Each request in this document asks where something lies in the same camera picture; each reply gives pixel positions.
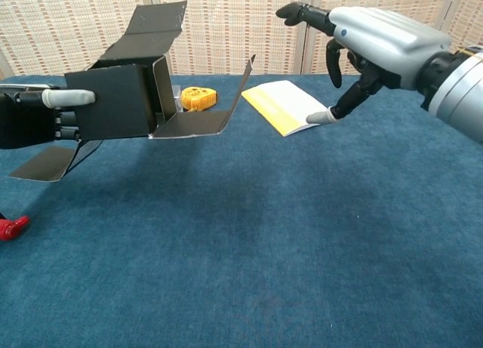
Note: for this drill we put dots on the yellow and white booklet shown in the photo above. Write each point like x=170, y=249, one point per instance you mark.
x=287, y=106

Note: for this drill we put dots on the blue carpeted table surface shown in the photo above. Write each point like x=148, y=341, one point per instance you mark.
x=264, y=250

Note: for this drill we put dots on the black cardboard box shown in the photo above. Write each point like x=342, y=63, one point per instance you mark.
x=109, y=102

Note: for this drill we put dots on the yellow tape measure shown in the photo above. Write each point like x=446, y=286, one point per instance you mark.
x=198, y=97

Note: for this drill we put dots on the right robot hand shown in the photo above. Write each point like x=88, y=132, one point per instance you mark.
x=388, y=38

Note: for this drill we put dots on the woven folding screen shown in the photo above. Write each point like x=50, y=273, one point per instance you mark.
x=226, y=27

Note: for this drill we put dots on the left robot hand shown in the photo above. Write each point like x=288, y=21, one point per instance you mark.
x=26, y=117

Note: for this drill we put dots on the black and red clamp tool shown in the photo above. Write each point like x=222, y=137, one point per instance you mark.
x=9, y=229

